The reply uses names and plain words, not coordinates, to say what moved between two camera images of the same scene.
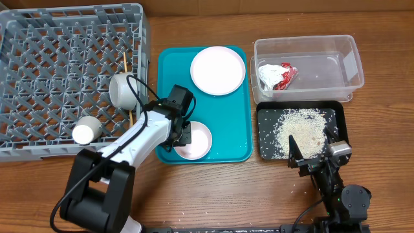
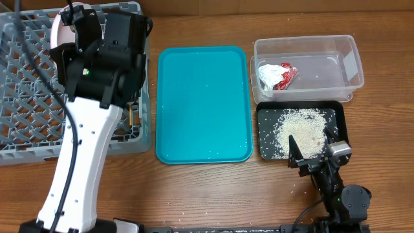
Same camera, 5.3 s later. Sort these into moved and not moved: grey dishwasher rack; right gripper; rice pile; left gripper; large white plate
Moved: left gripper; large white plate
Not moved: rice pile; grey dishwasher rack; right gripper
